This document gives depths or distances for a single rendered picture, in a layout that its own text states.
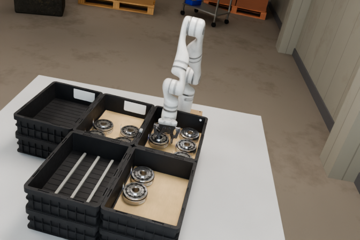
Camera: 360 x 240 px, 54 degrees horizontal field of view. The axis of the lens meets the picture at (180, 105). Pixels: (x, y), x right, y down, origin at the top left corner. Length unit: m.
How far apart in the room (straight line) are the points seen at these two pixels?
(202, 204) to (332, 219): 1.55
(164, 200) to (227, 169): 0.56
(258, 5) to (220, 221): 6.56
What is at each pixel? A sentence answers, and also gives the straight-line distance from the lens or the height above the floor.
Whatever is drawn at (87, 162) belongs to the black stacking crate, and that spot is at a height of 0.83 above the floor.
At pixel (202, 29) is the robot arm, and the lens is 1.73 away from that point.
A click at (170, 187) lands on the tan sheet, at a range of 1.61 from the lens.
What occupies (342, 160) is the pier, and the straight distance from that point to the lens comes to 3.42.
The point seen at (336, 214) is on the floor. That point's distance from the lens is 3.17.
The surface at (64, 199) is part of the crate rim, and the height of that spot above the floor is 0.93.
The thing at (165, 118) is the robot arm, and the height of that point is 1.01.
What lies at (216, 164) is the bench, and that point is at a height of 0.70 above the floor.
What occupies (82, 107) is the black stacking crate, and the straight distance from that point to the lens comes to 2.09.
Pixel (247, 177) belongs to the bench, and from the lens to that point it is 1.99.
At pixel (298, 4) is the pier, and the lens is 6.00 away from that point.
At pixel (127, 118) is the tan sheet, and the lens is 2.01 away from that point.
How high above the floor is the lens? 1.92
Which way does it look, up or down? 30 degrees down
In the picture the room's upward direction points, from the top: 10 degrees clockwise
